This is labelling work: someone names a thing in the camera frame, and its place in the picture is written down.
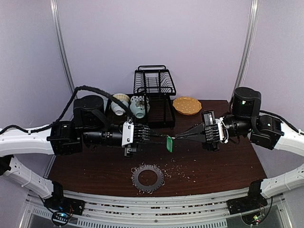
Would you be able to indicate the green floral bowl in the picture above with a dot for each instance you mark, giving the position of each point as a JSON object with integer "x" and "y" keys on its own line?
{"x": 138, "y": 109}

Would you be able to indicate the yellow dotted plate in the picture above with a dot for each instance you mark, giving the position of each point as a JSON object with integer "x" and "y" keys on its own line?
{"x": 187, "y": 105}

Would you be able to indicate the white black dotted bowl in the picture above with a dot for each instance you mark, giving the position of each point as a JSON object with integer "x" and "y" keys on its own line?
{"x": 139, "y": 98}

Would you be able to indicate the left aluminium frame post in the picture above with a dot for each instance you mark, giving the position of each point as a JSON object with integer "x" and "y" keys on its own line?
{"x": 61, "y": 45}

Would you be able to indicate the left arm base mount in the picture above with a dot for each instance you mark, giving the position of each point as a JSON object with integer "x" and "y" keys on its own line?
{"x": 65, "y": 204}

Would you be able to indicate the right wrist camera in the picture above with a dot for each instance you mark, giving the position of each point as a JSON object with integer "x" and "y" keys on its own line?
{"x": 223, "y": 131}

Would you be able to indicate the aluminium frame post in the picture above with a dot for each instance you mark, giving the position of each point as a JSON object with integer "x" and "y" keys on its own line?
{"x": 61, "y": 45}
{"x": 249, "y": 42}

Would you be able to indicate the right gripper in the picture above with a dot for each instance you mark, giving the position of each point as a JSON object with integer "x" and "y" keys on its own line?
{"x": 211, "y": 133}

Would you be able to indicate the aluminium front rail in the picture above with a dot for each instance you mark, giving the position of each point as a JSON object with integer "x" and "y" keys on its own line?
{"x": 192, "y": 211}

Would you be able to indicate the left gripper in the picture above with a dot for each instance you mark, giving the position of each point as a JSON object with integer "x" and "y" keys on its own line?
{"x": 139, "y": 129}

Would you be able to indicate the black wire dish rack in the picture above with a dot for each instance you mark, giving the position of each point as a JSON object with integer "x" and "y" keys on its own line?
{"x": 155, "y": 84}

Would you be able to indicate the right aluminium frame post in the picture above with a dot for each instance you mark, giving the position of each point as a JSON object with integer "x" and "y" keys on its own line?
{"x": 249, "y": 42}

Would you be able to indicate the metal keyring disc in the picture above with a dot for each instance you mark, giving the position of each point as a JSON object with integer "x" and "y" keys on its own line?
{"x": 147, "y": 178}

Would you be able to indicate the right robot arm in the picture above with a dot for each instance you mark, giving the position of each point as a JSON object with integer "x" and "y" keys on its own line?
{"x": 265, "y": 129}

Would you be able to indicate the light blue striped bowl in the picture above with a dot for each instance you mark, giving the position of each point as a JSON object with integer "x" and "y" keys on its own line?
{"x": 117, "y": 109}

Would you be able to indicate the yellow checked bowl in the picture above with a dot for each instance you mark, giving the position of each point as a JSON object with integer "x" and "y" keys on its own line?
{"x": 122, "y": 97}

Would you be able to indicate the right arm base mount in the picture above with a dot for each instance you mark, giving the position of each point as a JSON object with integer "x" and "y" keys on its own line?
{"x": 244, "y": 204}

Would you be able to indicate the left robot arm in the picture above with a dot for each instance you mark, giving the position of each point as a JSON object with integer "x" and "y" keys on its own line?
{"x": 89, "y": 127}

